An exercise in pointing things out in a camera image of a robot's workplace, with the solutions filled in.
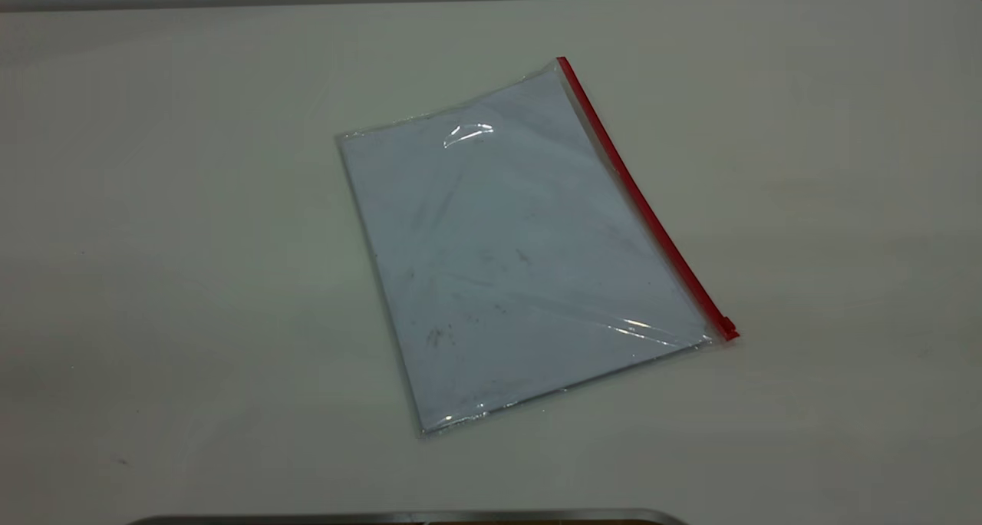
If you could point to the red zipper slider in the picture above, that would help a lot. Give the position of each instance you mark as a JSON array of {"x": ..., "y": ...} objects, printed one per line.
[{"x": 726, "y": 328}]

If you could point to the grey metal bar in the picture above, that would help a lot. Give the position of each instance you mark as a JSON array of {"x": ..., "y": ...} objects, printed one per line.
[{"x": 406, "y": 518}]

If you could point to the clear plastic zip bag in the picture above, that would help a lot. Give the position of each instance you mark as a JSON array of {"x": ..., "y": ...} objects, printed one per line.
[{"x": 522, "y": 256}]

